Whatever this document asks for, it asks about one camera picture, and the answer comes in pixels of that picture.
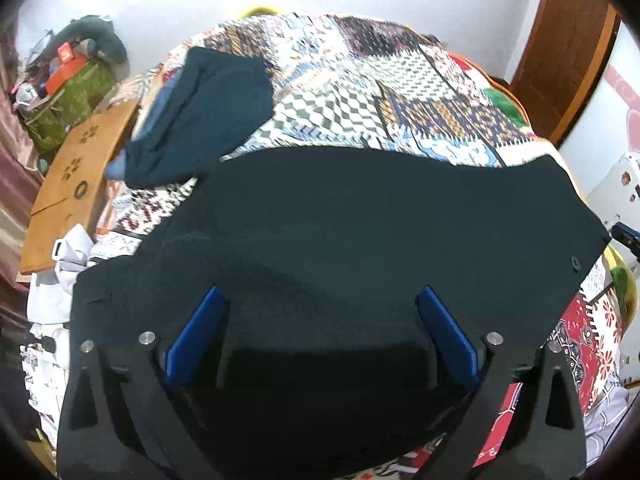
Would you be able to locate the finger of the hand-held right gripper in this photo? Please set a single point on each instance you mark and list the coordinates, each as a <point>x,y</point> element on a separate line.
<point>625,236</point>

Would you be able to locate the pile of household clutter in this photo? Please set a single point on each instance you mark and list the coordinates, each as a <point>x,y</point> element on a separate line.
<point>32,80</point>

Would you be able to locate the striped red brown curtain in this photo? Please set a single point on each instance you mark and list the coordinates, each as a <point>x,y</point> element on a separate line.
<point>12,170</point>

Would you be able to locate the grey long pillow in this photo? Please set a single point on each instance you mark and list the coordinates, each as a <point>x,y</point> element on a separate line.
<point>107,40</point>

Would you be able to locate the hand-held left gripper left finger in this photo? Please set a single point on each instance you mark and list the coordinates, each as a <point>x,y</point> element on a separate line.
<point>195,335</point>

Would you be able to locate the striped beige cloth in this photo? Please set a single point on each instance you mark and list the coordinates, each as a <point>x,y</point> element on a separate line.
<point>142,82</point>

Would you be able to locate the yellow curved object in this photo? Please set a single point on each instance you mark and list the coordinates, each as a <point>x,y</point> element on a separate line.
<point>260,11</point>

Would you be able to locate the white clothes pile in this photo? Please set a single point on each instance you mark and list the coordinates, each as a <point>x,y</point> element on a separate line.
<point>50,300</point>

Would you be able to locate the dark teal folded pants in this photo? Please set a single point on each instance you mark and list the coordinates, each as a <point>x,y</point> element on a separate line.
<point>210,110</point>

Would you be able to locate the blue jeans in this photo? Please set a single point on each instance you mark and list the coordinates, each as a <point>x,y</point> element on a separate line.
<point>152,110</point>

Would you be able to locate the green patterned storage bag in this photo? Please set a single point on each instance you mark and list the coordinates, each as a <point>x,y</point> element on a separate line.
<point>85,85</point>

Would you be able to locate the small red box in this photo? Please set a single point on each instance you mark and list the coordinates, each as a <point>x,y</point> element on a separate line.
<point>65,52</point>

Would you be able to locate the orange box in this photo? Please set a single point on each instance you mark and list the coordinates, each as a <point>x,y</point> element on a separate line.
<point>62,76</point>

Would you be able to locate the brown wooden door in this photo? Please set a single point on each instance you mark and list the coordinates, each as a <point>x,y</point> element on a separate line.
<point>565,50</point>

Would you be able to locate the patchwork printed blanket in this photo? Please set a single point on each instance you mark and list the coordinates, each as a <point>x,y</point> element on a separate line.
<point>400,90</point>

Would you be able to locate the black pants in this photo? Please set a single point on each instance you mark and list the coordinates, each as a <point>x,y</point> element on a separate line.
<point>350,220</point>

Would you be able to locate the white wardrobe door pink decals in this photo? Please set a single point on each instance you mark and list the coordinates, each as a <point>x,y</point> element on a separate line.
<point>620,95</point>

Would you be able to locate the wooden board with flower cutouts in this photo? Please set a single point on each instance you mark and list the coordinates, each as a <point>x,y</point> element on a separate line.
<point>75,170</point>

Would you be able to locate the white box with stickers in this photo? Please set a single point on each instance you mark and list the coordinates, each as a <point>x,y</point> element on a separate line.
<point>617,185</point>

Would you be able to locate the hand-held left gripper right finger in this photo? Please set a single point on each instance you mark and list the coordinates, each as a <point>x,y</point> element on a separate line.
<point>447,335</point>

